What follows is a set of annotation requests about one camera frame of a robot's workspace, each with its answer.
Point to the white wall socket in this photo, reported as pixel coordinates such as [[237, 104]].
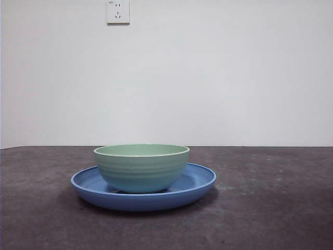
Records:
[[118, 13]]

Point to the green ribbed bowl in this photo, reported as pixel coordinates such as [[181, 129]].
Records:
[[141, 172]]

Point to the blue plate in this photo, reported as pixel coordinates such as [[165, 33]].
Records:
[[141, 201]]

